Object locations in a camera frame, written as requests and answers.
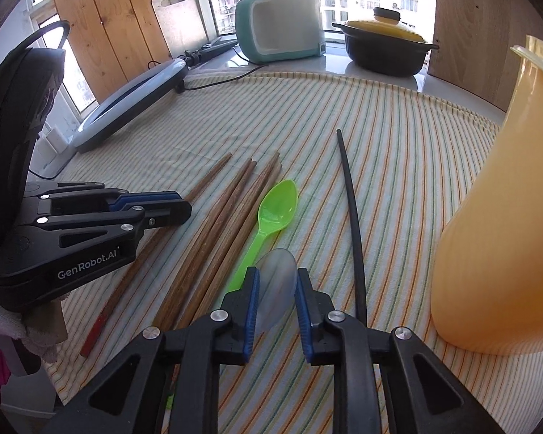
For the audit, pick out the yellow pot lid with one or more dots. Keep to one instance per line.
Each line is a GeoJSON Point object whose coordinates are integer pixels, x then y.
{"type": "Point", "coordinates": [380, 27]}

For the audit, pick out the yellow plastic container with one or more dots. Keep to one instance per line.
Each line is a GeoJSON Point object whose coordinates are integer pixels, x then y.
{"type": "Point", "coordinates": [502, 235]}

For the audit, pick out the wooden plank panel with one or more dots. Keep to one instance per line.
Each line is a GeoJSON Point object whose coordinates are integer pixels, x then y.
{"type": "Point", "coordinates": [113, 18]}

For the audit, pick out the black chopstick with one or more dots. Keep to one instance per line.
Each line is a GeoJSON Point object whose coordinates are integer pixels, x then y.
{"type": "Point", "coordinates": [355, 217]}

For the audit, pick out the light wooden board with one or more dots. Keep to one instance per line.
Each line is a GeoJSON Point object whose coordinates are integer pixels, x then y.
{"type": "Point", "coordinates": [475, 31]}

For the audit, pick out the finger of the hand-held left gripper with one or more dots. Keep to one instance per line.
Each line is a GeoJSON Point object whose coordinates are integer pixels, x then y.
{"type": "Point", "coordinates": [167, 217]}
{"type": "Point", "coordinates": [154, 197]}

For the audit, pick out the green plastic spoon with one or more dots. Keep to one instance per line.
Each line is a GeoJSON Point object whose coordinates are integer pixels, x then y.
{"type": "Point", "coordinates": [276, 210]}

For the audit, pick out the teal rice cooker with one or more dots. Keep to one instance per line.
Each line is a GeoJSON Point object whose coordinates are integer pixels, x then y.
{"type": "Point", "coordinates": [276, 27]}

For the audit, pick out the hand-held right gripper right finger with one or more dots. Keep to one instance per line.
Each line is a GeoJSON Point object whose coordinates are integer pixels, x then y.
{"type": "Point", "coordinates": [304, 312]}

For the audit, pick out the black flat bar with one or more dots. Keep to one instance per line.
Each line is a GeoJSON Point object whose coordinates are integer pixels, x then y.
{"type": "Point", "coordinates": [212, 48]}

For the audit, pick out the striped tablecloth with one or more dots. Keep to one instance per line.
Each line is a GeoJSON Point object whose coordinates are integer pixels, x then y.
{"type": "Point", "coordinates": [389, 190]}

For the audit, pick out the white cutting board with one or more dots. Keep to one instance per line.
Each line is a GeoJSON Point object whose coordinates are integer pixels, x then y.
{"type": "Point", "coordinates": [181, 22]}

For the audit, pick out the clear plastic spoon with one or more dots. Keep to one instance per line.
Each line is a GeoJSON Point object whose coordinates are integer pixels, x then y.
{"type": "Point", "coordinates": [276, 285]}

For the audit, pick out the brown wooden chopstick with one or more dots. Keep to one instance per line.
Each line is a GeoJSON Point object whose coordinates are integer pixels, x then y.
{"type": "Point", "coordinates": [227, 199]}
{"type": "Point", "coordinates": [231, 235]}
{"type": "Point", "coordinates": [242, 235]}
{"type": "Point", "coordinates": [236, 199]}
{"type": "Point", "coordinates": [208, 178]}

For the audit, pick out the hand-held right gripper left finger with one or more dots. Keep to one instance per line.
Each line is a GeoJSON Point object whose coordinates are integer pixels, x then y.
{"type": "Point", "coordinates": [252, 307]}

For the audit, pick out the black clay pot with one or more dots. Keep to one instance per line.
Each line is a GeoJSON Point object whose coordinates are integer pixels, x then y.
{"type": "Point", "coordinates": [384, 56]}

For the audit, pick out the person's left hand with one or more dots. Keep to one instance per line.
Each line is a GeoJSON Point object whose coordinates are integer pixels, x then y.
{"type": "Point", "coordinates": [9, 323]}

